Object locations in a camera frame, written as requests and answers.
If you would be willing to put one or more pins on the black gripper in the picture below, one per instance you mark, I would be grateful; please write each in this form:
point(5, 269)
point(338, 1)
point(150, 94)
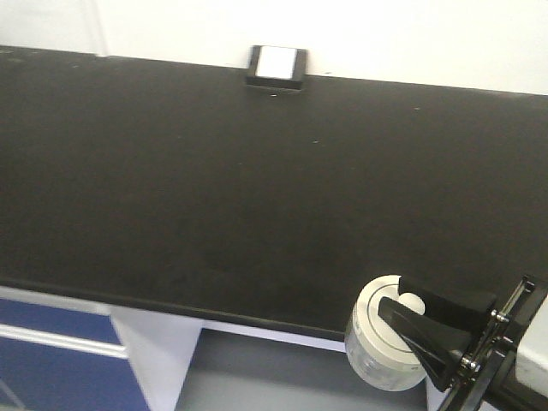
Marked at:
point(447, 341)

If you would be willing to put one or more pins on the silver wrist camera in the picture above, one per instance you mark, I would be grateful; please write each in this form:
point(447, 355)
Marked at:
point(531, 358)

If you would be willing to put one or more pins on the blue bench drawer cabinet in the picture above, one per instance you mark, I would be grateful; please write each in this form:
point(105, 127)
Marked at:
point(59, 353)

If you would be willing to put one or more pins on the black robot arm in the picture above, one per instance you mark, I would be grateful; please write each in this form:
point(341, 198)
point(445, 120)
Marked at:
point(468, 343)

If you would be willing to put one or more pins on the black and white power socket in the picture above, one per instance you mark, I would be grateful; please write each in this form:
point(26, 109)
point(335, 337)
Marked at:
point(276, 67)

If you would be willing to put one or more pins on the glass jar with white lid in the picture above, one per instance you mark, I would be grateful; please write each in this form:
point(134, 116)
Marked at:
point(375, 352)

